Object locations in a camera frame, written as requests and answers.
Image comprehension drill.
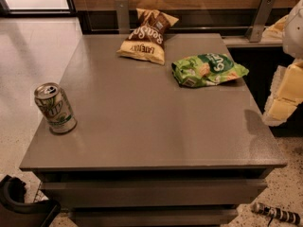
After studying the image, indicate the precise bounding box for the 7up soda can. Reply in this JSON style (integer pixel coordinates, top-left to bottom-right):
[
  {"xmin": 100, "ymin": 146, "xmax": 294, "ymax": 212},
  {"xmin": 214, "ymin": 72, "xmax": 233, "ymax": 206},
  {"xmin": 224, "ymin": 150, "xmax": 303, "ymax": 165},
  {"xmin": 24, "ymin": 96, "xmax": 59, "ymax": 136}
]
[{"xmin": 34, "ymin": 82, "xmax": 77, "ymax": 134}]

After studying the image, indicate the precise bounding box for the dark framed window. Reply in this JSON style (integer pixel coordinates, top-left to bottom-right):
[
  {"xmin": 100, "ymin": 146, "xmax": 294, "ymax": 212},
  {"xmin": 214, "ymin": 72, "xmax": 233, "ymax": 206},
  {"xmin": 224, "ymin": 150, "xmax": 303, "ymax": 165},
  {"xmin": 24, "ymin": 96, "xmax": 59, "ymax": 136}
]
[{"xmin": 0, "ymin": 0, "xmax": 75, "ymax": 16}]

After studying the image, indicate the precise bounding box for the grey drawer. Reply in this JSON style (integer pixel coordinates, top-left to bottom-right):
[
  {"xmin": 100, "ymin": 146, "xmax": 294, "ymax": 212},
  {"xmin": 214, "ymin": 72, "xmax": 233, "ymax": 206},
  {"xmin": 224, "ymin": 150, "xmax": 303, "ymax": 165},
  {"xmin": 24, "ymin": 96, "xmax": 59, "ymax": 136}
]
[
  {"xmin": 70, "ymin": 208, "xmax": 238, "ymax": 227},
  {"xmin": 43, "ymin": 179, "xmax": 266, "ymax": 208}
]

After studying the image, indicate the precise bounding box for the grey lower drawer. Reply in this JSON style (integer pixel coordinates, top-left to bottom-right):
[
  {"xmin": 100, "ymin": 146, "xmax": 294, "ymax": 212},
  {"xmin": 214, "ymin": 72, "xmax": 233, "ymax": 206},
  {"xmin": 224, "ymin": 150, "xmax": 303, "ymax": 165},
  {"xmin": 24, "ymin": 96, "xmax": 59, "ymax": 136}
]
[{"xmin": 70, "ymin": 208, "xmax": 238, "ymax": 227}]

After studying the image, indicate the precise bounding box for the green chip bag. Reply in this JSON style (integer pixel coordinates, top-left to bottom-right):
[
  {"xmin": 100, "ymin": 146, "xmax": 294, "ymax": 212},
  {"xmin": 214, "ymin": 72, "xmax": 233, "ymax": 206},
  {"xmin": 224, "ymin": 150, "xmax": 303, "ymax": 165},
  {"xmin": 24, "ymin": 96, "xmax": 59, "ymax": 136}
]
[{"xmin": 171, "ymin": 53, "xmax": 249, "ymax": 88}]

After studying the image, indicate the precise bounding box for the brown yellow chip bag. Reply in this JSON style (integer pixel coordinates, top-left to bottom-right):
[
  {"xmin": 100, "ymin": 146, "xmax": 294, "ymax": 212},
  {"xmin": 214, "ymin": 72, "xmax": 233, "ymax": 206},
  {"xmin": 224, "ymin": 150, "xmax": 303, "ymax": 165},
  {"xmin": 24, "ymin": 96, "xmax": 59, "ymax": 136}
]
[{"xmin": 116, "ymin": 9, "xmax": 178, "ymax": 65}]

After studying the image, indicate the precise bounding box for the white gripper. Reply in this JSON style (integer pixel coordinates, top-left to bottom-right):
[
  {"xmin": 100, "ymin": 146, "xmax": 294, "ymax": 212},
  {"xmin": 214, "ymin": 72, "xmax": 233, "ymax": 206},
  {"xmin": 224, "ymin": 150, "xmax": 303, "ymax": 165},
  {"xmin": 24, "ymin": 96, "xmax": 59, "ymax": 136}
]
[{"xmin": 262, "ymin": 0, "xmax": 303, "ymax": 127}]

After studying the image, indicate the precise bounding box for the black white striped cable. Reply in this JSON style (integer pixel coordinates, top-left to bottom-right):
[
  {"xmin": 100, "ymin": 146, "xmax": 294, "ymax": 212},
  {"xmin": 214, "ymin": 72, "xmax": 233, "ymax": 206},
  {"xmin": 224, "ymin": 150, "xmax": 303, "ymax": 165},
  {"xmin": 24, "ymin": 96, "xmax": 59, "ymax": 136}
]
[{"xmin": 251, "ymin": 201, "xmax": 302, "ymax": 227}]

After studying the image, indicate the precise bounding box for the right metal wall bracket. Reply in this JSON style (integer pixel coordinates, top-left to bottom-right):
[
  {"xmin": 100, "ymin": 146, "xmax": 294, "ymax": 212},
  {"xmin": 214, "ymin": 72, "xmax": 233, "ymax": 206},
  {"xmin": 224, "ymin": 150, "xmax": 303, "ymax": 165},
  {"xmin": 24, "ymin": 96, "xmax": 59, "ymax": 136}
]
[{"xmin": 245, "ymin": 0, "xmax": 276, "ymax": 43}]

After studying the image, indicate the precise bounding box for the black chair base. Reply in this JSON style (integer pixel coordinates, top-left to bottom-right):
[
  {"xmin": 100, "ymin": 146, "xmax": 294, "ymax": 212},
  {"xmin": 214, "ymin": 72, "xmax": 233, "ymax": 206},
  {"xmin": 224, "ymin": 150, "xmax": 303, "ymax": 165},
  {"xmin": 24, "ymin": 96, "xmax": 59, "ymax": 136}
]
[{"xmin": 0, "ymin": 175, "xmax": 61, "ymax": 227}]

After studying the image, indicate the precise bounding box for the grey upper drawer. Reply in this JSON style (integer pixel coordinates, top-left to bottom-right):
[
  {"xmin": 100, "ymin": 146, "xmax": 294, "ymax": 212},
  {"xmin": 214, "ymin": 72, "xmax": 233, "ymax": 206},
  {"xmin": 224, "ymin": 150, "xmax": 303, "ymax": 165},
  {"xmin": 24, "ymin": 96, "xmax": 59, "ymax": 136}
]
[{"xmin": 43, "ymin": 179, "xmax": 266, "ymax": 208}]

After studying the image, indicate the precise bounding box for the left metal wall bracket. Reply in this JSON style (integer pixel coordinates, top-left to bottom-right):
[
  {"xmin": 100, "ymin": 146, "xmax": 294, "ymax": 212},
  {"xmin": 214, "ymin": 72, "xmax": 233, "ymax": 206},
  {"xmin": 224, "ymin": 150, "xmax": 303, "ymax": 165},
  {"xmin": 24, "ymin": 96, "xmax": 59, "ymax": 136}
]
[{"xmin": 115, "ymin": 0, "xmax": 130, "ymax": 34}]

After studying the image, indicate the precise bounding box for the metal wall bracket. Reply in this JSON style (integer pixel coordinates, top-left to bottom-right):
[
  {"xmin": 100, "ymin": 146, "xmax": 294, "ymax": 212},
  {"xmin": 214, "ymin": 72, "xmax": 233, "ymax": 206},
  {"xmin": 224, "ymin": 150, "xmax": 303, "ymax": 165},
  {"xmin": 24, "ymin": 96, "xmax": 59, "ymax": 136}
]
[
  {"xmin": 115, "ymin": 0, "xmax": 130, "ymax": 34},
  {"xmin": 245, "ymin": 0, "xmax": 276, "ymax": 43}
]

